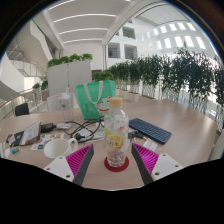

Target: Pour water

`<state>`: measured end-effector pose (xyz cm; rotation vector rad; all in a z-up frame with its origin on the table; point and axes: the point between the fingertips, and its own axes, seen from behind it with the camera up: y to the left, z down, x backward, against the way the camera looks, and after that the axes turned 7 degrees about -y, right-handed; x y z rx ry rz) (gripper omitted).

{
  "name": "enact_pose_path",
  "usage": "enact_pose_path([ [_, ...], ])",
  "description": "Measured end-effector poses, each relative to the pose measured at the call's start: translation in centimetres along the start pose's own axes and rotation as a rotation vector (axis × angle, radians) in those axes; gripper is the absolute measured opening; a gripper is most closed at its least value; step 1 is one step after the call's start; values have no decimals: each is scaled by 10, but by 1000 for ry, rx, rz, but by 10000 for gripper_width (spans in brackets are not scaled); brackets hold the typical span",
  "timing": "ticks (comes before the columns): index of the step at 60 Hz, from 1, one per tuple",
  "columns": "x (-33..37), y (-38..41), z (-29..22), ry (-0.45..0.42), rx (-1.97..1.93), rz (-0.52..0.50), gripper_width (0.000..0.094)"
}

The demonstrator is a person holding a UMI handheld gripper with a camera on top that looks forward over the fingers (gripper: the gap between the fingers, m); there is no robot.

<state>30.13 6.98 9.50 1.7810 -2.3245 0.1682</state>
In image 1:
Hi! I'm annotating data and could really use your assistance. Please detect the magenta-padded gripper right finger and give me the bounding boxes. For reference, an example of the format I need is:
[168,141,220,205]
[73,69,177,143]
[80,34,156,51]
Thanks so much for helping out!
[130,142,184,186]

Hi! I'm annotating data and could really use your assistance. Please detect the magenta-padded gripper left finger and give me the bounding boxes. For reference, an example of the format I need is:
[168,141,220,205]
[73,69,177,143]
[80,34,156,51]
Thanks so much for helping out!
[43,143,95,187]

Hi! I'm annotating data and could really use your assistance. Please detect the clear drink bottle yellow label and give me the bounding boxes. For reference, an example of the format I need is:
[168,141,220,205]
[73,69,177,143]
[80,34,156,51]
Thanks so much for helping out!
[103,96,130,168]

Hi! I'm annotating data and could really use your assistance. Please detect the small white packet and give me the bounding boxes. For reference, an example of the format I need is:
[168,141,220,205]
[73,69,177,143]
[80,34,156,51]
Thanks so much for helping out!
[142,138,159,153]

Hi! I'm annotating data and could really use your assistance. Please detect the white mug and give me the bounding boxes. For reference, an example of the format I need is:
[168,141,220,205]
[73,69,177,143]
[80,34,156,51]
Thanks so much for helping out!
[43,137,79,160]

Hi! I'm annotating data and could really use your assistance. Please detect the dark blue keyboard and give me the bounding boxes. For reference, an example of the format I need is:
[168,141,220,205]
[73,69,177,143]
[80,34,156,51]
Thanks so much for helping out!
[128,117,173,145]

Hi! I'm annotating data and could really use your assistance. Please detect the flat round red coaster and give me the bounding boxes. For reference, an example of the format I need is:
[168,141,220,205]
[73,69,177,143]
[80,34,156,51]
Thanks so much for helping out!
[103,155,130,173]

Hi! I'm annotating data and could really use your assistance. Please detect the colourful sticker sheet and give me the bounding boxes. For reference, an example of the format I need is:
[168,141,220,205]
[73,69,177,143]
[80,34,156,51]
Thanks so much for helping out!
[30,132,65,151]

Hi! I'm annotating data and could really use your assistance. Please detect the white charger block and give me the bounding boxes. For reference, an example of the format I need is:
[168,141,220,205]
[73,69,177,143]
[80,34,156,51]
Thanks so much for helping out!
[55,122,72,130]

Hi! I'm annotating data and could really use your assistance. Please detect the black power adapter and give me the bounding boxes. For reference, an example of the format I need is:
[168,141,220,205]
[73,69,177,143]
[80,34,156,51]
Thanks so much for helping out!
[40,122,57,133]

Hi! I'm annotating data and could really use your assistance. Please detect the white printed packet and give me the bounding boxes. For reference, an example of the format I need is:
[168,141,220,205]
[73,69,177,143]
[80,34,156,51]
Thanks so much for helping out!
[18,120,43,147]

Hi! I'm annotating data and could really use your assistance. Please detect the clear shaker bottle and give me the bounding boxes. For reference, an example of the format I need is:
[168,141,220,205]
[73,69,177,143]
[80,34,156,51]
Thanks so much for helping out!
[59,87,75,124]

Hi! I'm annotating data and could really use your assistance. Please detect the green tote bag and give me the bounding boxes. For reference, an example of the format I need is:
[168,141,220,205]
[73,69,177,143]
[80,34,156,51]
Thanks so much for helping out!
[75,79,117,121]

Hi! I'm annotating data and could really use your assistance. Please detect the black notebook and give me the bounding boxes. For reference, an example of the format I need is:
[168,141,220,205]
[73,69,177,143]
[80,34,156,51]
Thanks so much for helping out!
[9,130,26,148]

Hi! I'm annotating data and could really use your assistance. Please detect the black chair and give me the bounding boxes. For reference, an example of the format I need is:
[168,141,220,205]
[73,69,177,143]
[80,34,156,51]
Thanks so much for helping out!
[14,102,31,117]

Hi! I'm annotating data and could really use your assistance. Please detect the potted plants brown planter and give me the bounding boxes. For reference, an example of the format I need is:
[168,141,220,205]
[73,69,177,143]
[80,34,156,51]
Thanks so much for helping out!
[32,79,50,101]

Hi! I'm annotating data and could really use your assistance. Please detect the white cabinet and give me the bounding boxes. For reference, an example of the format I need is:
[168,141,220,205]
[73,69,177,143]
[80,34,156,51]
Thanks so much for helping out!
[47,59,94,98]

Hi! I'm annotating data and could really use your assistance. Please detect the wood-topped glass railing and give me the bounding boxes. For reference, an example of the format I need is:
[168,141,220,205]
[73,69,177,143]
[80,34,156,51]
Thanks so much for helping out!
[0,88,36,121]

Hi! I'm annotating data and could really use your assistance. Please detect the row of green hedge plants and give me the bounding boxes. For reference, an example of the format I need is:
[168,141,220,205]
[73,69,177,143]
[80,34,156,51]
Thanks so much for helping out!
[91,46,224,114]

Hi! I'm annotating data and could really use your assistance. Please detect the green plants on cabinet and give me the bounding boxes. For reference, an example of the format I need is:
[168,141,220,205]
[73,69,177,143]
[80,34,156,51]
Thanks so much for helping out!
[46,52,94,69]

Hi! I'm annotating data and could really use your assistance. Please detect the group of ceiling light strips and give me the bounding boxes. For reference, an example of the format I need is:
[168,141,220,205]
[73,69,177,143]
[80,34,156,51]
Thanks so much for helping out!
[48,0,133,44]

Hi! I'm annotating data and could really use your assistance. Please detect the black cable tangle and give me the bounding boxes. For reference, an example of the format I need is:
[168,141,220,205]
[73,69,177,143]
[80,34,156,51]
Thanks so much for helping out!
[63,116,108,144]

